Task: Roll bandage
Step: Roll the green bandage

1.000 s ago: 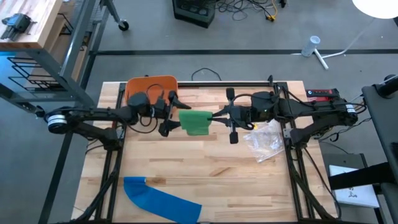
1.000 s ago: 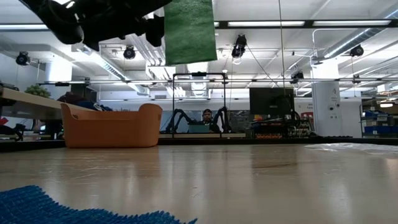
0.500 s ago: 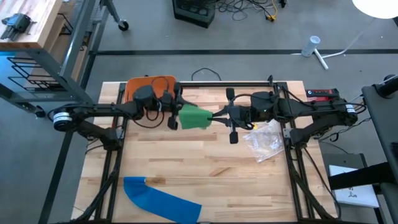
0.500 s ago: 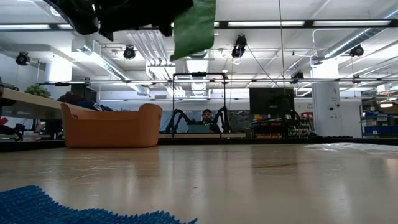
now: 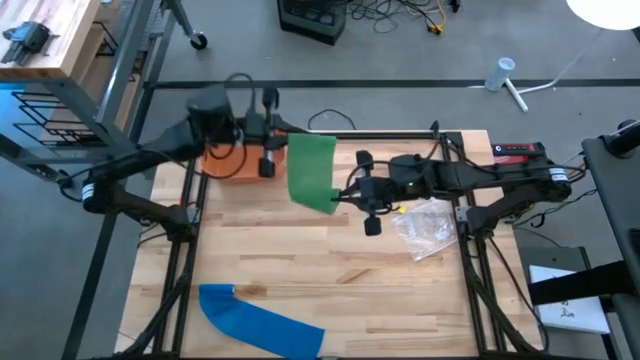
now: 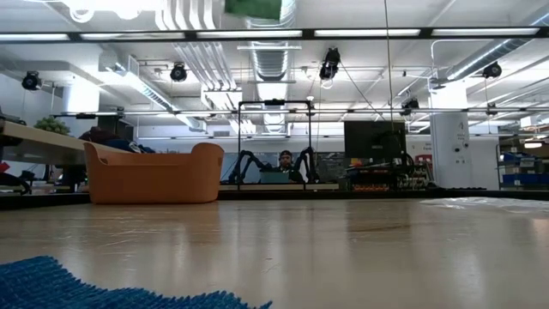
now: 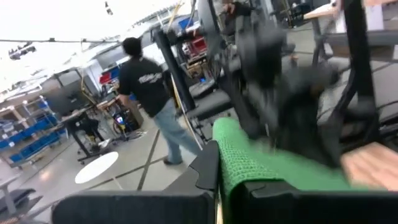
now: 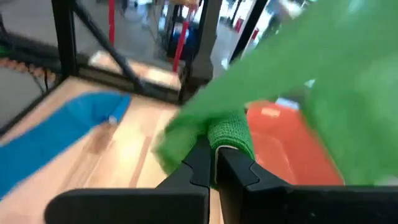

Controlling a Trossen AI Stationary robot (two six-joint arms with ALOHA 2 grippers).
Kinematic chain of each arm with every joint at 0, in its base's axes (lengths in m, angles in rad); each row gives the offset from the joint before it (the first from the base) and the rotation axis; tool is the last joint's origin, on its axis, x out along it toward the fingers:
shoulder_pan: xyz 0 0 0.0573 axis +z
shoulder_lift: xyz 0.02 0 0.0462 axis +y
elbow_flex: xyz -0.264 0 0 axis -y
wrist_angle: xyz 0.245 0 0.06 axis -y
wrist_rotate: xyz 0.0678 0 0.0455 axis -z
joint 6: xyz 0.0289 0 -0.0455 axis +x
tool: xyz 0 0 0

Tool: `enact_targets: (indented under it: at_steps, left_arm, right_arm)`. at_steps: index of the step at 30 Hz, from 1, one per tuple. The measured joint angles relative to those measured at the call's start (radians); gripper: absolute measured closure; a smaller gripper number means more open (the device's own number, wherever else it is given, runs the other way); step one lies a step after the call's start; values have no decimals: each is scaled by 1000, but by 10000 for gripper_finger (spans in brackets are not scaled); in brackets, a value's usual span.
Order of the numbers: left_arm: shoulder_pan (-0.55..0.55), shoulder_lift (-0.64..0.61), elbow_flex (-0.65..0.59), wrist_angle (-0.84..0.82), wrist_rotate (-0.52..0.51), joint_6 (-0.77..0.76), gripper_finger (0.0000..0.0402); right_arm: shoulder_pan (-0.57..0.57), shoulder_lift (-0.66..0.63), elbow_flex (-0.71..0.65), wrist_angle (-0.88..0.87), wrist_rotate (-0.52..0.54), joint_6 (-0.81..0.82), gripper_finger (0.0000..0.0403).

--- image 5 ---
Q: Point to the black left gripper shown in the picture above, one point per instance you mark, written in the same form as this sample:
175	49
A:
269	150

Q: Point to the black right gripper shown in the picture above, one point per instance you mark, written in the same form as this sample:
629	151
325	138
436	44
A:
377	195

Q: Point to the green elastic bandage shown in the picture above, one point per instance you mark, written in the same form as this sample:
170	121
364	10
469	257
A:
310	170

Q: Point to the clear plastic zip bag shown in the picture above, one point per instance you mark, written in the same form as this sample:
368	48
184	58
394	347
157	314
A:
425	230

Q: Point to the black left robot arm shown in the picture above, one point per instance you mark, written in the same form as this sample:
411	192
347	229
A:
150	150

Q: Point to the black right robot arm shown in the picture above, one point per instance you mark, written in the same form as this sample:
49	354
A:
475	172

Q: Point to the blue elastic bandage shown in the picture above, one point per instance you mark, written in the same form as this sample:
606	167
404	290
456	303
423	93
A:
250	322

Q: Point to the orange plastic bin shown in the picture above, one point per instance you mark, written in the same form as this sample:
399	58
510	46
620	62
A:
225	165

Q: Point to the black computer case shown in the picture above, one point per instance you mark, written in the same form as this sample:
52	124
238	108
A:
310	25

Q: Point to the black caster wheel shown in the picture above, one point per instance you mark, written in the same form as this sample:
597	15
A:
199	41

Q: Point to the red black battery pack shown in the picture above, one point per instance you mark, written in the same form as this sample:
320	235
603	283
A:
515	149

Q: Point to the grey metal table legs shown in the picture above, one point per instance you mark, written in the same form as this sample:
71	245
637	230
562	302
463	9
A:
122	65

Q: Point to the white plastic cylinder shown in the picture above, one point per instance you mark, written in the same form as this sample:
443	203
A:
499	75

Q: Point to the white lamp stand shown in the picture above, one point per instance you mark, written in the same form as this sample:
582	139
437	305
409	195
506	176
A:
517	97

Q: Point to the black flat bar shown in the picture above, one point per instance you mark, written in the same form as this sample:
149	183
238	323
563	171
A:
575	285

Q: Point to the white paper sheet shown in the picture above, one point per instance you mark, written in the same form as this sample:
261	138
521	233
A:
565	315

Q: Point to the wooden side table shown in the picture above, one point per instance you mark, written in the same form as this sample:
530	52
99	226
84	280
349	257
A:
60	30

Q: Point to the grey metal cart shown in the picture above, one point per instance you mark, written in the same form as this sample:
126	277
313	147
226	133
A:
615	190

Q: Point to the black hand tool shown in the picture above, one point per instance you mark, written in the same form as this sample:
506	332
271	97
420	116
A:
27	40

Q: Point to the white lamp shade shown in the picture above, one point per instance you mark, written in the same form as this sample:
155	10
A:
605	12

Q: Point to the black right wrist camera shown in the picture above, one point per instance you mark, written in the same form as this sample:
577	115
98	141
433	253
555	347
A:
407	170

